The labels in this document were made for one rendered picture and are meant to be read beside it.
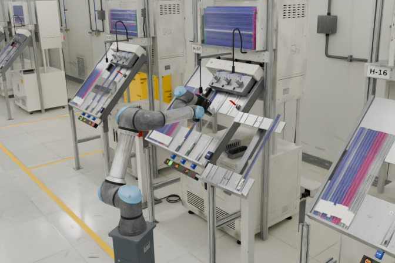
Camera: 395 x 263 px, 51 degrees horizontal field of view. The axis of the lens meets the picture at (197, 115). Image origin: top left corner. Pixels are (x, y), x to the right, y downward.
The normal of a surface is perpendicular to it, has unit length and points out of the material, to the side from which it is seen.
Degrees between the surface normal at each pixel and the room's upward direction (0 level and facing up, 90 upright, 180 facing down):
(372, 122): 44
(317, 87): 90
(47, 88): 90
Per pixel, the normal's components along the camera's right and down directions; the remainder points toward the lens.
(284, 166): 0.62, 0.20
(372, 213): -0.56, -0.55
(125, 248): -0.42, 0.26
